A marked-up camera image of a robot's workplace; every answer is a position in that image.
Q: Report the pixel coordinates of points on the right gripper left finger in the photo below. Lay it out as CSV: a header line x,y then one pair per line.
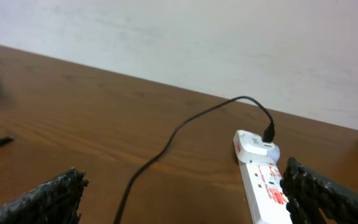
x,y
54,201

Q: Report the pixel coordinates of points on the white power strip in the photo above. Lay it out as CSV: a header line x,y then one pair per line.
x,y
265,197

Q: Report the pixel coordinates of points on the white USB charger adapter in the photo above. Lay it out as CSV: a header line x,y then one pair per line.
x,y
250,149

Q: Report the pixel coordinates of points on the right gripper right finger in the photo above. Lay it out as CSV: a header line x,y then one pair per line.
x,y
313,198

